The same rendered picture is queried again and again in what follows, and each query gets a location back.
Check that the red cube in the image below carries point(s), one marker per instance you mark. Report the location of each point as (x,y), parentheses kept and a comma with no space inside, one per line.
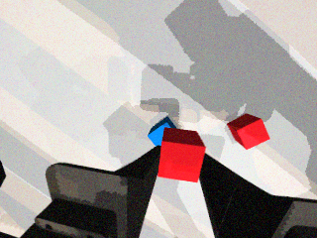
(181,154)
(248,130)

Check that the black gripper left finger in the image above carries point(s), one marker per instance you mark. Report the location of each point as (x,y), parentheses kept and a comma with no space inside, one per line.
(126,191)

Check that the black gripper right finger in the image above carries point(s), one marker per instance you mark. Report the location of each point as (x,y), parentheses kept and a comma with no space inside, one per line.
(238,208)

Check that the blue cube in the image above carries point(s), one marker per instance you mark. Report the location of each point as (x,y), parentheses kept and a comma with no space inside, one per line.
(156,132)

